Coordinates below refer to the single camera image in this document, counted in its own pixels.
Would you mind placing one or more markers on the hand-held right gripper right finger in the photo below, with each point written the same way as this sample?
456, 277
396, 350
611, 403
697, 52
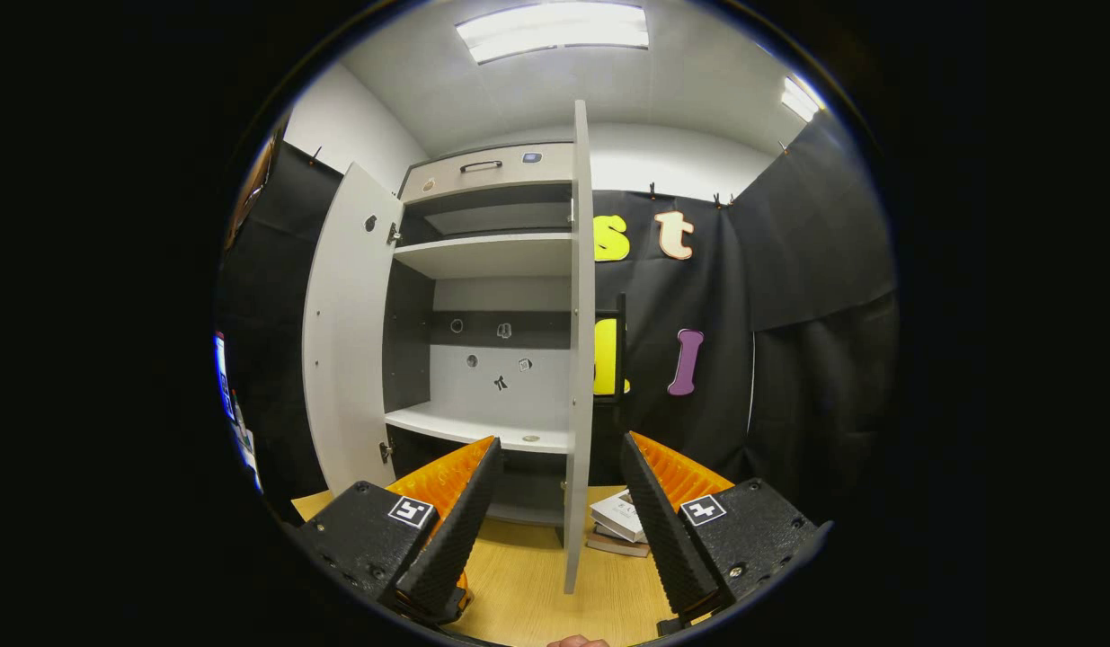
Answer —
662, 530

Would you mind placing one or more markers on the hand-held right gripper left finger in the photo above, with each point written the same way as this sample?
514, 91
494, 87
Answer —
451, 539

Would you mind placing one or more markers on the white cabinet door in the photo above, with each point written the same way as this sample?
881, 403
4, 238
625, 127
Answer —
348, 341
580, 359

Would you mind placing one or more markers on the white and grey cabinet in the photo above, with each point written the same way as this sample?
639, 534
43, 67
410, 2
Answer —
483, 256

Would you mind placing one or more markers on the white cabinet drawer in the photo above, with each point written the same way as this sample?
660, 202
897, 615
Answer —
519, 175

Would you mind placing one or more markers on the white book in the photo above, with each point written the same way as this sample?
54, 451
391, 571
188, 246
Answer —
619, 517

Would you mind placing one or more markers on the brown book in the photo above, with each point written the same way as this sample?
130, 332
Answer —
613, 544

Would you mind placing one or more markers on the computer monitor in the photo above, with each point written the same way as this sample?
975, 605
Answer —
235, 413

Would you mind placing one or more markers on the brown wooden panel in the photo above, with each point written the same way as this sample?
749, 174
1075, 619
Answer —
253, 189

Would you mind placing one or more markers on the small ceiling light panel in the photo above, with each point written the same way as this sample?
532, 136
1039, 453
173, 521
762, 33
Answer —
800, 99

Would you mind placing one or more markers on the large ceiling light panel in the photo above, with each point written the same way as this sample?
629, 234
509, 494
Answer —
554, 31

